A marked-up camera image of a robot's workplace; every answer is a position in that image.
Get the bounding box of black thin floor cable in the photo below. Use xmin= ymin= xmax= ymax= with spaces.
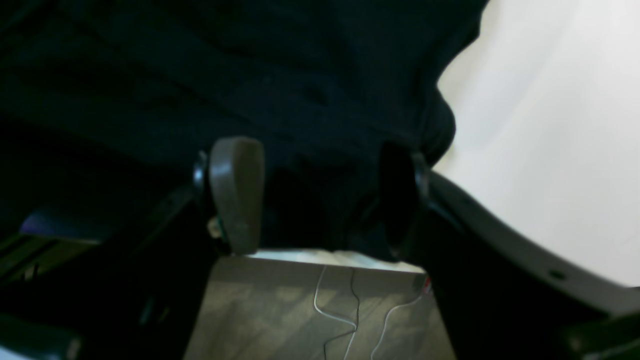
xmin=322 ymin=267 xmax=362 ymax=360

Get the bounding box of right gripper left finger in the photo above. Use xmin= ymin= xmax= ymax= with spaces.
xmin=192 ymin=136 xmax=266 ymax=256

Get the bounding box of black T-shirt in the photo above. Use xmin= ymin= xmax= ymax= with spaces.
xmin=1 ymin=0 xmax=488 ymax=262

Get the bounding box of white thin floor cable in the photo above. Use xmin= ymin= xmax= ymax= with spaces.
xmin=312 ymin=265 xmax=432 ymax=360

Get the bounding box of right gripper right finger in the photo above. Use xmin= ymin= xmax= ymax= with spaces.
xmin=379 ymin=143 xmax=640 ymax=360

